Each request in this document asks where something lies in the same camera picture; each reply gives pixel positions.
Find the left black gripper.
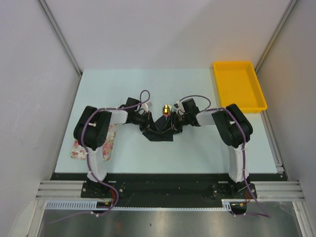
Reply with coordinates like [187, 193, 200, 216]
[132, 111, 159, 134]

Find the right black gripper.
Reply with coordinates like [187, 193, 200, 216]
[161, 111, 190, 135]

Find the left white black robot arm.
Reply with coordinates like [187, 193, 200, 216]
[74, 97, 152, 198]

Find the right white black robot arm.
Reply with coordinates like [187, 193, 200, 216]
[170, 96, 253, 198]

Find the yellow plastic bin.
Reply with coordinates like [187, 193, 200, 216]
[213, 61, 268, 113]

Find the floral pattern tray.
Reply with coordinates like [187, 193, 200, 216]
[70, 124, 118, 161]

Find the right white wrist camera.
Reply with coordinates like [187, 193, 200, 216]
[174, 100, 185, 112]

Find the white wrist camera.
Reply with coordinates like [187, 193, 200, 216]
[174, 100, 185, 112]
[143, 101, 152, 111]

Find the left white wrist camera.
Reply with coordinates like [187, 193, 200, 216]
[143, 101, 152, 111]

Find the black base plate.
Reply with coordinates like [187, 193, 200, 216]
[50, 172, 288, 208]

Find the white slotted cable duct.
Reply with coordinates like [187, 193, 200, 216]
[46, 200, 97, 210]

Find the aluminium frame rail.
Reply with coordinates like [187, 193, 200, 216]
[36, 180, 83, 200]

